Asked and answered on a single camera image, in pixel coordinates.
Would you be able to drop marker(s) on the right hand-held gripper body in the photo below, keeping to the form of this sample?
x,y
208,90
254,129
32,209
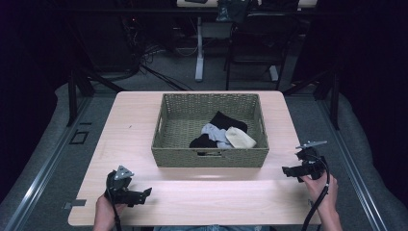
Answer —
x,y
312,165

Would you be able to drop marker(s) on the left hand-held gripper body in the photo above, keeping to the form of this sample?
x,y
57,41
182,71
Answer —
x,y
118,187

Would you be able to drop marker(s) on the cream sock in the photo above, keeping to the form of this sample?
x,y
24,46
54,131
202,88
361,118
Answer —
x,y
240,138

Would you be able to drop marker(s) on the black sock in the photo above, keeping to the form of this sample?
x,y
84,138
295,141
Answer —
x,y
228,123
202,142

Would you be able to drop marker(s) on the green woven basket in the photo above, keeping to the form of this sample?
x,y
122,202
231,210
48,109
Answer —
x,y
179,118

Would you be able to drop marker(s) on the light blue sock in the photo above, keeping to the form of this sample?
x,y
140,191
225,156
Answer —
x,y
215,132

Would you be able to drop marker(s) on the person's right hand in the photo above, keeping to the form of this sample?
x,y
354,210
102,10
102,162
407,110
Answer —
x,y
320,191

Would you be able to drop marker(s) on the person's left hand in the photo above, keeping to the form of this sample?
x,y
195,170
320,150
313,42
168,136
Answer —
x,y
106,211

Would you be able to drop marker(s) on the grey tape strip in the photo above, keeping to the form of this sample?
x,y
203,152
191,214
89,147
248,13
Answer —
x,y
75,203

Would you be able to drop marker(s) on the black metal stand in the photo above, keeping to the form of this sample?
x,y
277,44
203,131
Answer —
x,y
334,99
73,96

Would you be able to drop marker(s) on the white desk foot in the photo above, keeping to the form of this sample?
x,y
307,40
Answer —
x,y
273,73

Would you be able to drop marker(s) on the black chair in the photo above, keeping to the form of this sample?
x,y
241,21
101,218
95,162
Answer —
x,y
256,41

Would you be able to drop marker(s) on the white desk leg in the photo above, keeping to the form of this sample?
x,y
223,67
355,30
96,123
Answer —
x,y
199,48

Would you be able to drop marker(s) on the light desk top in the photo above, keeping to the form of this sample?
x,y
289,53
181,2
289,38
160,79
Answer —
x,y
308,3

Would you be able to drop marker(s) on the dark bag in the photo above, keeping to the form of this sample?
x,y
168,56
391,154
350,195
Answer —
x,y
231,11

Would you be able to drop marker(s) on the metal floor rail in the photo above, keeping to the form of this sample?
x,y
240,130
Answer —
x,y
45,173
356,173

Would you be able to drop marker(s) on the black floor socket frame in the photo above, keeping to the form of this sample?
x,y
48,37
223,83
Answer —
x,y
79,137

